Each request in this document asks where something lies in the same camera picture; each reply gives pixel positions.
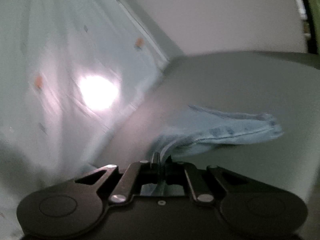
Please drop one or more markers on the white board panel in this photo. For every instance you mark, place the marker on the white board panel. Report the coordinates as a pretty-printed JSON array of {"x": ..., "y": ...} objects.
[{"x": 225, "y": 17}]

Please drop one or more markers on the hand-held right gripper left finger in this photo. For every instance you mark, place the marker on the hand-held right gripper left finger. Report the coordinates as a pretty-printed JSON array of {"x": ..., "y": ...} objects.
[{"x": 156, "y": 170}]

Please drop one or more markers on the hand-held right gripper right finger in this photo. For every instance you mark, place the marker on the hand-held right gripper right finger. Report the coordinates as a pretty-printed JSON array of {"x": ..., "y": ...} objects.
[{"x": 168, "y": 172}]

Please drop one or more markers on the blue denim jeans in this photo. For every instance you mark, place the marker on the blue denim jeans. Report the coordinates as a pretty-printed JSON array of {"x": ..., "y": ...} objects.
[{"x": 212, "y": 135}]

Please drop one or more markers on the green fabric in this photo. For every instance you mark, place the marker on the green fabric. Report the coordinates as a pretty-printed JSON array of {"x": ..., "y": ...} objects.
[{"x": 313, "y": 5}]

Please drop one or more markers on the white carrot print sheet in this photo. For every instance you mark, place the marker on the white carrot print sheet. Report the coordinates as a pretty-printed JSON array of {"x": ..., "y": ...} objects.
[{"x": 50, "y": 55}]

